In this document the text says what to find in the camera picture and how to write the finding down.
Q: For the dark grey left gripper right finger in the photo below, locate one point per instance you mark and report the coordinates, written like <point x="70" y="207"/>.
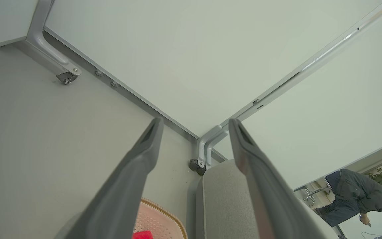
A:
<point x="270" y="199"/>

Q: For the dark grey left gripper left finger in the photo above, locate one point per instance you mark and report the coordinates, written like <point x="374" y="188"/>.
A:
<point x="124" y="186"/>

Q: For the red and white garment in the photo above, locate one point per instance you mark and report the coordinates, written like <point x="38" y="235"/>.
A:
<point x="143" y="235"/>

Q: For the grey fabric sofa cushion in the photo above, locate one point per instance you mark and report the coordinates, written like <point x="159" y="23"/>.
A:
<point x="224" y="202"/>

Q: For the cream perforated laundry basket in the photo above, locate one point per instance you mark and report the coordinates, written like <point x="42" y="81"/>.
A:
<point x="158" y="220"/>

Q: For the person in dark clothes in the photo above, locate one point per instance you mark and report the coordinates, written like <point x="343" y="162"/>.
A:
<point x="353" y="196"/>

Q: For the grey partition leg with caster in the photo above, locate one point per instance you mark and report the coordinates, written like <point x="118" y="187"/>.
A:
<point x="41" y="39"/>
<point x="206" y="146"/>

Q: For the small grey round floor stud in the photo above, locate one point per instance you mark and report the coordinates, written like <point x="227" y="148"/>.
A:
<point x="114" y="84"/>
<point x="98" y="72"/>

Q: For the chrome metal chair frame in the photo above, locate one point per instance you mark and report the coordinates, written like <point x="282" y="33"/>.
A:
<point x="310" y="196"/>

